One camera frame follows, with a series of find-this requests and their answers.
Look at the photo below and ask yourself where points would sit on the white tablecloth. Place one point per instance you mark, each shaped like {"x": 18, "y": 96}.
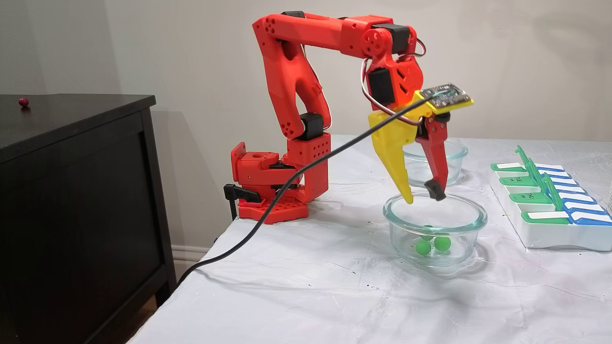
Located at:
{"x": 287, "y": 296}

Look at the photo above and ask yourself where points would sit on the camera board on yellow mount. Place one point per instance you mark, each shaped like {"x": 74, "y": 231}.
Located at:
{"x": 447, "y": 95}

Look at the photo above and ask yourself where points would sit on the black wooden cabinet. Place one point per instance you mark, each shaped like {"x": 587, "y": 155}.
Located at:
{"x": 71, "y": 215}

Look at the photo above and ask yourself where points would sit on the red ball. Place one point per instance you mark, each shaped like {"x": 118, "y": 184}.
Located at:
{"x": 23, "y": 102}

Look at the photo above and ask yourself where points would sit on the white baseboard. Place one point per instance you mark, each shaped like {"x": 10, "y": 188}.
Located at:
{"x": 191, "y": 260}

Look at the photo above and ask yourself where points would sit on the weekly pill organizer box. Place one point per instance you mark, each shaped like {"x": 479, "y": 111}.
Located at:
{"x": 550, "y": 234}

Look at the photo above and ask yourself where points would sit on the glass bowl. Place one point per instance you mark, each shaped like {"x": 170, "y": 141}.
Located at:
{"x": 456, "y": 162}
{"x": 406, "y": 210}

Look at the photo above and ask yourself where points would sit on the green ball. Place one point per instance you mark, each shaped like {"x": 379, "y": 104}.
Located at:
{"x": 442, "y": 243}
{"x": 423, "y": 247}
{"x": 427, "y": 229}

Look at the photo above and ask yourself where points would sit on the black table clamp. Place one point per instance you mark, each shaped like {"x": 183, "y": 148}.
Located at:
{"x": 239, "y": 193}

